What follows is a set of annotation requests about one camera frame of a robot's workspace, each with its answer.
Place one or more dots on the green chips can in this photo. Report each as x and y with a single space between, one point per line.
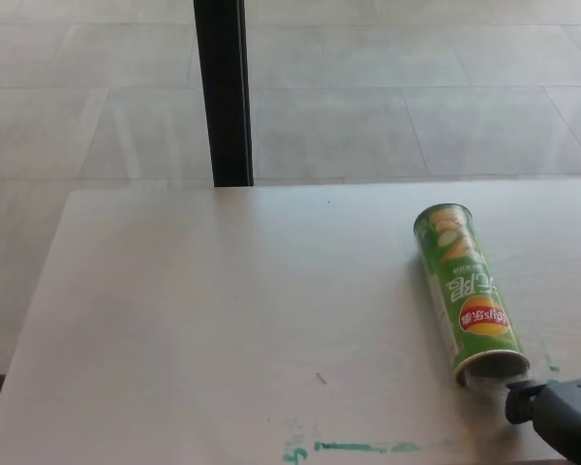
465 288

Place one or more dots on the black vertical post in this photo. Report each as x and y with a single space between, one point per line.
224 97

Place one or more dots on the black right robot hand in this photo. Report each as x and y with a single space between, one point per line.
571 416

